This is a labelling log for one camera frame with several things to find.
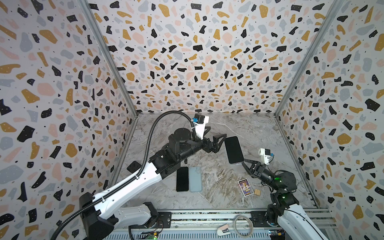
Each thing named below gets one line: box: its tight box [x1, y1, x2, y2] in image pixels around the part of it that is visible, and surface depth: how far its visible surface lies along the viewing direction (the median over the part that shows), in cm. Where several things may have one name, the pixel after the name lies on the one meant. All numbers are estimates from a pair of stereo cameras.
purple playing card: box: [237, 178, 255, 197], surface depth 85 cm
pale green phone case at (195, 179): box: [188, 166, 203, 193], surface depth 90 cm
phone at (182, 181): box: [176, 166, 189, 192], surface depth 89 cm
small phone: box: [224, 135, 245, 165], surface depth 73 cm
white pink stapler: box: [217, 224, 231, 236], surface depth 71 cm
